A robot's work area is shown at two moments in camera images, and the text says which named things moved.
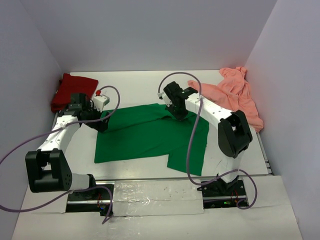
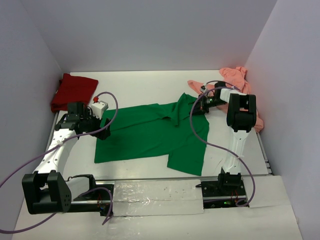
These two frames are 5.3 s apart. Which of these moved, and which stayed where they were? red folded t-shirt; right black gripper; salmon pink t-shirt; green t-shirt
Moved: right black gripper
Stayed: green t-shirt; salmon pink t-shirt; red folded t-shirt
